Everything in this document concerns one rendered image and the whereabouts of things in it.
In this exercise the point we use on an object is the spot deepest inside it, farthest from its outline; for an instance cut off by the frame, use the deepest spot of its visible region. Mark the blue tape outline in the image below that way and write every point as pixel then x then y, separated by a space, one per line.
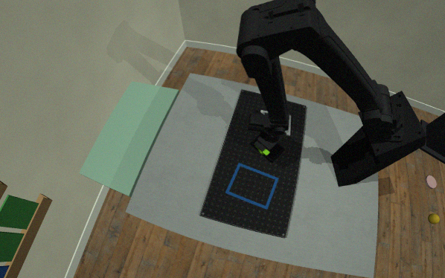
pixel 245 199

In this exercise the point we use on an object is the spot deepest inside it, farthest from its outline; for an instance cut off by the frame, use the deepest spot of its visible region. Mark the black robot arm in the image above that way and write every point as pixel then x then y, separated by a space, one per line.
pixel 270 29

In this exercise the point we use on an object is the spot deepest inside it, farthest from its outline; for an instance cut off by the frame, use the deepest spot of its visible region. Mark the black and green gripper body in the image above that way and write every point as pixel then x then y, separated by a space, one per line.
pixel 270 143

